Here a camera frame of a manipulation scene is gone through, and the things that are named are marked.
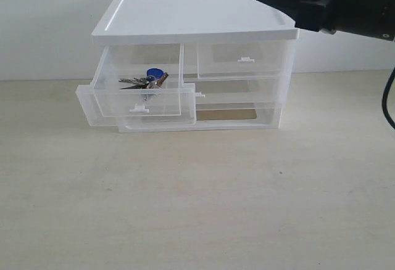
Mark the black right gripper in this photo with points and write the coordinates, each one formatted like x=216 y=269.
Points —
x=342 y=2

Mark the key bunch with blue tag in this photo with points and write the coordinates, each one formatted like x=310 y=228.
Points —
x=154 y=79

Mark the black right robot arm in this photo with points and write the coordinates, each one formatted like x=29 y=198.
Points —
x=371 y=18

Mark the clear bottom wide drawer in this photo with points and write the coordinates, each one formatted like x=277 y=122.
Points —
x=205 y=120

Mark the white plastic drawer cabinet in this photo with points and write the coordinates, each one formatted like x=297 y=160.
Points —
x=193 y=22

